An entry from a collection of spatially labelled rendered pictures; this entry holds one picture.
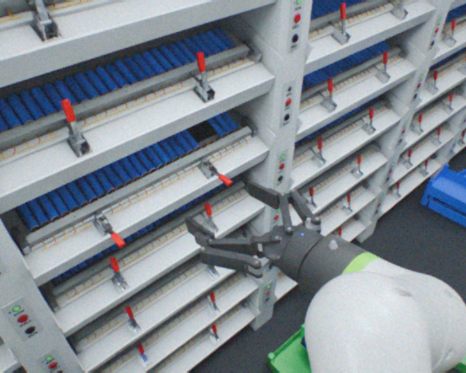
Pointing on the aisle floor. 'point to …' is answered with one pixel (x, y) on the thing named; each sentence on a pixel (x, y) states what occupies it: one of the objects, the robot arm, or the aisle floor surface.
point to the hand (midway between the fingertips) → (224, 207)
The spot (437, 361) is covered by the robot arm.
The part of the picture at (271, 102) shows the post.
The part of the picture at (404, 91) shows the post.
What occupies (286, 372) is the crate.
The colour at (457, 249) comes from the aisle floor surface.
